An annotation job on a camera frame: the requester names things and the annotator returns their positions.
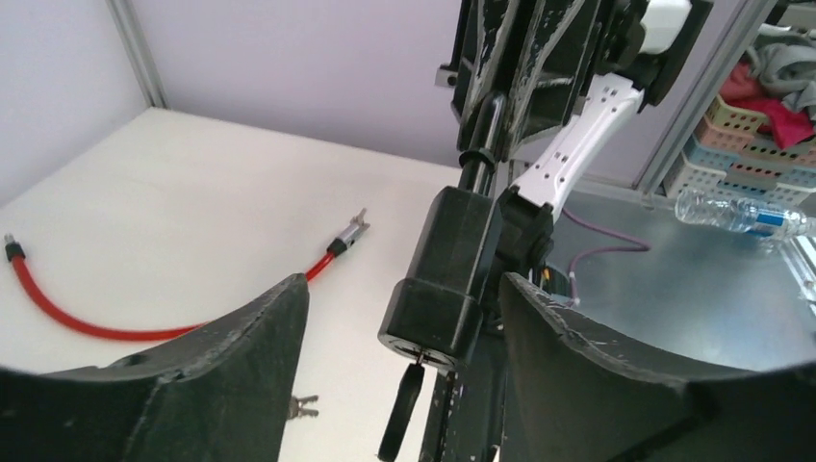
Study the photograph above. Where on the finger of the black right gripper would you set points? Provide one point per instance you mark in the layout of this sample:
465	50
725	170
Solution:
488	37
558	44

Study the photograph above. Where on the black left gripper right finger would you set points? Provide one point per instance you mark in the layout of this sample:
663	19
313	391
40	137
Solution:
588	392

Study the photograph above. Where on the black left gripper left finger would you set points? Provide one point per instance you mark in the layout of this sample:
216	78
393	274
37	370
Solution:
219	393

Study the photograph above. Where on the key bunch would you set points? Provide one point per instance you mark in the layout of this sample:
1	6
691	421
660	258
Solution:
301	407

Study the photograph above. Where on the black padlock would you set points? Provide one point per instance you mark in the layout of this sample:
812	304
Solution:
434	314

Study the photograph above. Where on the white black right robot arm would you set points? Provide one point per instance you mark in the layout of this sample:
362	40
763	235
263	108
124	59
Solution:
640	50

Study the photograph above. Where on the black key in padlock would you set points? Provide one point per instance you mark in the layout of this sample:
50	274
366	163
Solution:
408	392

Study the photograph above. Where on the stacked plastic baskets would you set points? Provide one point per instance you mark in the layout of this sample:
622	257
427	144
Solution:
727	155

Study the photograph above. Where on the plastic water bottle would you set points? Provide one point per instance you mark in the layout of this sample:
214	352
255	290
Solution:
744	215

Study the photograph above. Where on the aluminium frame rail right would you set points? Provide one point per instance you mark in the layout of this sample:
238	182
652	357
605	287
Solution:
725	34

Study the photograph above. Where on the aluminium frame rail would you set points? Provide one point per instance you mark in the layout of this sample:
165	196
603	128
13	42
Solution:
138	52
725	34

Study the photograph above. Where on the aluminium frame rail left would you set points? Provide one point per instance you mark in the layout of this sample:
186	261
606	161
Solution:
138	52

